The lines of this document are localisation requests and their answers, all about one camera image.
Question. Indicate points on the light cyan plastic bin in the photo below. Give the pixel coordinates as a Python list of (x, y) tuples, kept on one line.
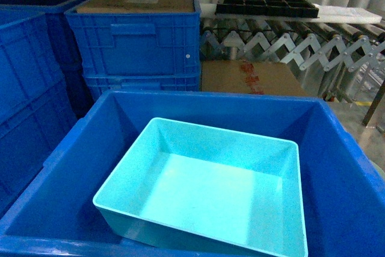
[(185, 186)]

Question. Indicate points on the brown cardboard box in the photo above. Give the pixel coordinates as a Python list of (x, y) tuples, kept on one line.
[(246, 77)]

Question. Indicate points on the blue crate with cardboard lid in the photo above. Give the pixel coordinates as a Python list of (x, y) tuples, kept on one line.
[(138, 44)]

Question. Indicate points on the black compartment tray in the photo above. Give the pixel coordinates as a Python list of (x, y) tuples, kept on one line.
[(273, 8)]

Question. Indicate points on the blue stacked crates far left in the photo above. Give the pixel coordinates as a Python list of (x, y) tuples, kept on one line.
[(42, 92)]

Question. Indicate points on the expandable roller conveyor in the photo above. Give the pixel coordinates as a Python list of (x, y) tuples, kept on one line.
[(334, 61)]

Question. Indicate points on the large blue plastic tote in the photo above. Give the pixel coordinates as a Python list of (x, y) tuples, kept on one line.
[(343, 192)]

